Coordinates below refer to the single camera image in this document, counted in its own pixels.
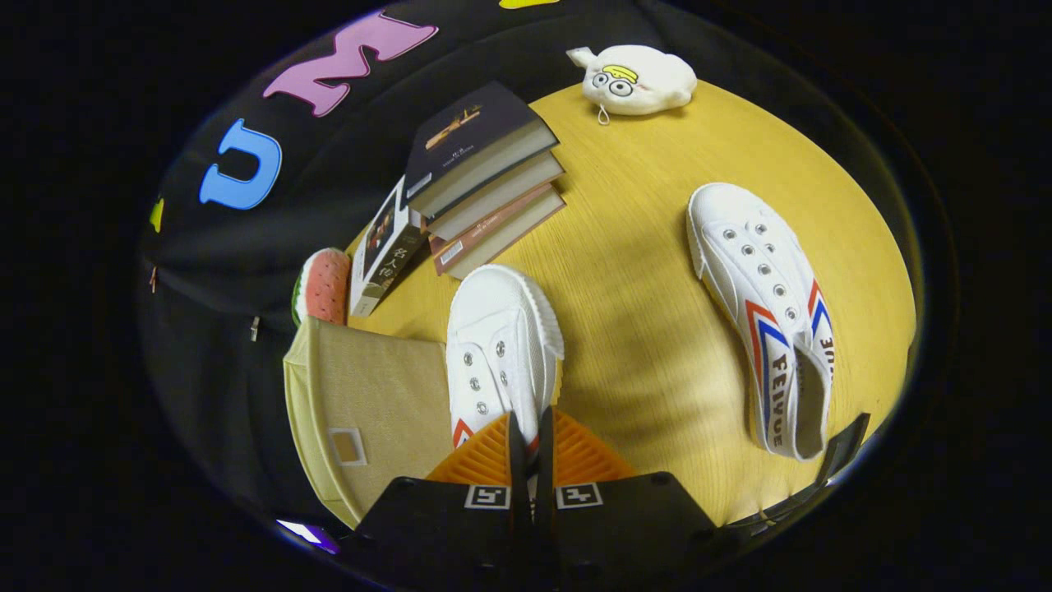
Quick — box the watermelon slice toy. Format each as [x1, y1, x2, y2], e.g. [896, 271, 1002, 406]
[291, 247, 353, 328]

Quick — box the black angled bar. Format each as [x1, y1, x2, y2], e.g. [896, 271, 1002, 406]
[723, 412, 871, 530]

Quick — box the beige fabric storage box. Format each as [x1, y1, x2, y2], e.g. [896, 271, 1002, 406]
[283, 317, 454, 529]

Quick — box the white plush toy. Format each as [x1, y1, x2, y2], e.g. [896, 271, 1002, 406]
[565, 43, 699, 127]

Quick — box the black cover book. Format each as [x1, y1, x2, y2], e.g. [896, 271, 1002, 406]
[402, 79, 561, 222]

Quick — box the lit purple white screen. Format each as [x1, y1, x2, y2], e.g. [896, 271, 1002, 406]
[275, 517, 340, 554]

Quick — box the grey brown book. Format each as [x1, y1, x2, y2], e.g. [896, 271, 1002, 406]
[422, 151, 567, 243]

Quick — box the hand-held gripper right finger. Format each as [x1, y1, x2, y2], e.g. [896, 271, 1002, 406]
[534, 405, 720, 586]

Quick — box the white portrait cover book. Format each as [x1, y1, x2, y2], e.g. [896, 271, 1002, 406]
[348, 176, 429, 318]

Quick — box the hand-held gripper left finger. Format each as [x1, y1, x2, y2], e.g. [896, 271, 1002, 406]
[349, 411, 533, 586]

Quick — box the white canvas shoe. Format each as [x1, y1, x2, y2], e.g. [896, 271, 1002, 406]
[685, 182, 837, 462]
[446, 263, 565, 498]

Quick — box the reddish brown book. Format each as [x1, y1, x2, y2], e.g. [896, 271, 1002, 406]
[431, 184, 567, 281]

